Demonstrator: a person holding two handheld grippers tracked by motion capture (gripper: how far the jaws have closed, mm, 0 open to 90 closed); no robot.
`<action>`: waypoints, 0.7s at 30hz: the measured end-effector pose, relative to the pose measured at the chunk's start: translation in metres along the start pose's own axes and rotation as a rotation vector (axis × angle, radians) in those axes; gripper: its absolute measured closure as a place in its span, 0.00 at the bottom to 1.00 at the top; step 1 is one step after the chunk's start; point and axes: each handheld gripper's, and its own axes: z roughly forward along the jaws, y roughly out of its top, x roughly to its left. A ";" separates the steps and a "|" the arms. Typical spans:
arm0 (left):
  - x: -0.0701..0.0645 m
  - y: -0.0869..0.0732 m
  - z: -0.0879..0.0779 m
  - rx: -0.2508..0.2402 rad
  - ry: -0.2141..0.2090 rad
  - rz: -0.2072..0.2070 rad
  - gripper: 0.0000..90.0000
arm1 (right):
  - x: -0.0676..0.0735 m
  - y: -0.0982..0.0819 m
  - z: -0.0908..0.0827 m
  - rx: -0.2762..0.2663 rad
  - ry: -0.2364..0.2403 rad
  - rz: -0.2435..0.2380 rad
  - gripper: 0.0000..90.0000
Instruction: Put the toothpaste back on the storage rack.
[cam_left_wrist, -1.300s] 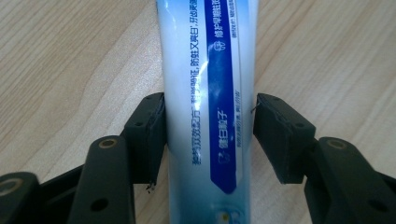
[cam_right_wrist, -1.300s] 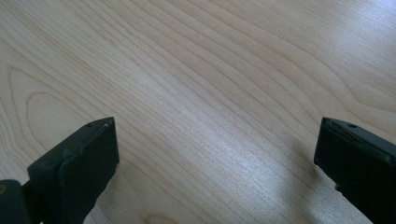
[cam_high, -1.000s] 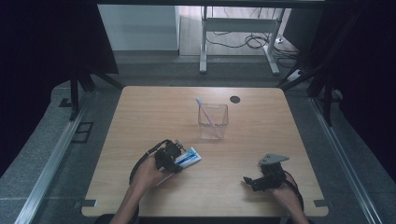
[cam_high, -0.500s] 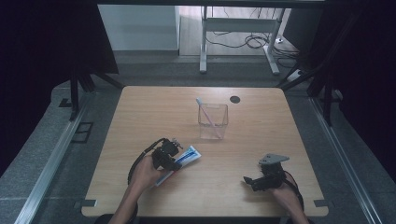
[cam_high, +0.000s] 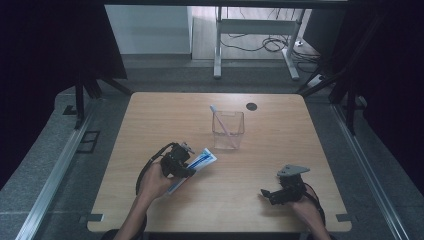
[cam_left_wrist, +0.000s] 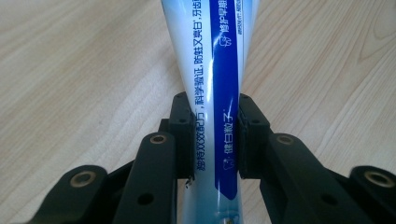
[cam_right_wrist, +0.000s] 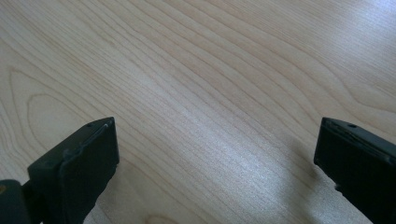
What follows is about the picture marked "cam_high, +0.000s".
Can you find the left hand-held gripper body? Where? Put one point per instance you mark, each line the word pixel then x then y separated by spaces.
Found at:
pixel 175 161

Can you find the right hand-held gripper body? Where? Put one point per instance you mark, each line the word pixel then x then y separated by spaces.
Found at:
pixel 291 186

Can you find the blue and white toothpaste tube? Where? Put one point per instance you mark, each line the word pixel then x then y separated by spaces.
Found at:
pixel 204 159

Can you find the pink toothbrush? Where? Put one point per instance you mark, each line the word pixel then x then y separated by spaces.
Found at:
pixel 221 125

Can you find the clear plastic cup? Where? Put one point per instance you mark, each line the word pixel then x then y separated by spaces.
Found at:
pixel 228 130

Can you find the person's left hand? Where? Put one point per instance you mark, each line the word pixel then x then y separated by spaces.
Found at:
pixel 153 181

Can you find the person's right hand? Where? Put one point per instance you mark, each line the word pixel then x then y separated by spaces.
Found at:
pixel 308 211

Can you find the black round table grommet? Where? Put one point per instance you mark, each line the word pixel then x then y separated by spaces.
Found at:
pixel 251 106

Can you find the black metal stand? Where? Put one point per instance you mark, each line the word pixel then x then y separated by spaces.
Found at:
pixel 350 106
pixel 80 100

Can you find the white power strip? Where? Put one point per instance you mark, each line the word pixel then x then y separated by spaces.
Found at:
pixel 316 81

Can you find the white cabinet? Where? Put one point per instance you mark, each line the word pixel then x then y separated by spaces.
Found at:
pixel 148 30

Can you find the black curtain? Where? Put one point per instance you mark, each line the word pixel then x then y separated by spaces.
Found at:
pixel 40 83
pixel 396 83

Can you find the grey table bracket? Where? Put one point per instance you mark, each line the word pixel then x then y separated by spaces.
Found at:
pixel 91 218
pixel 343 217

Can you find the aluminium floor rail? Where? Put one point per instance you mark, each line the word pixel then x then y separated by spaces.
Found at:
pixel 366 173
pixel 53 180

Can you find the black floor bracket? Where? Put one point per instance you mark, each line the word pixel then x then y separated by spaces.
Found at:
pixel 88 141

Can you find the white desk frame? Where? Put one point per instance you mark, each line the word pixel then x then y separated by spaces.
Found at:
pixel 256 26

